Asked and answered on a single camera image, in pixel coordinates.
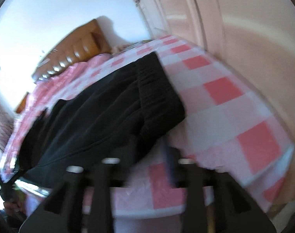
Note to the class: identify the light wooden wardrobe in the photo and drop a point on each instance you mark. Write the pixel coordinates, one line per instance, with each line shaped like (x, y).
(255, 37)

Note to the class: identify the person left hand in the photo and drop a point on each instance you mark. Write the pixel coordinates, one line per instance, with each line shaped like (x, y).
(14, 208)

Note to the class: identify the black pants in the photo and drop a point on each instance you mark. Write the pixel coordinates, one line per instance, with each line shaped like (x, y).
(122, 115)

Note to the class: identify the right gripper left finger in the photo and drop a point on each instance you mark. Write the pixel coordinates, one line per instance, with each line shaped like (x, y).
(61, 211)

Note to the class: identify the wooden bed headboard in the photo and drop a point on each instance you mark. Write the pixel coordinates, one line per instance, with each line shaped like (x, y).
(80, 45)

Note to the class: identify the pink quilt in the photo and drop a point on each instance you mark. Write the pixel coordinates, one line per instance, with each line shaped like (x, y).
(54, 84)

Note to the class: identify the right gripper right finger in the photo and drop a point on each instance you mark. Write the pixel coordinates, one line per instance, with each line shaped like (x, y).
(214, 201)

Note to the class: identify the pink checkered bed sheet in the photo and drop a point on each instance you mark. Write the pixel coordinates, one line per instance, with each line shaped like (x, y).
(227, 123)

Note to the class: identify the wooden nightstand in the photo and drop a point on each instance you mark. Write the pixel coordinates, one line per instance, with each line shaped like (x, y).
(22, 104)

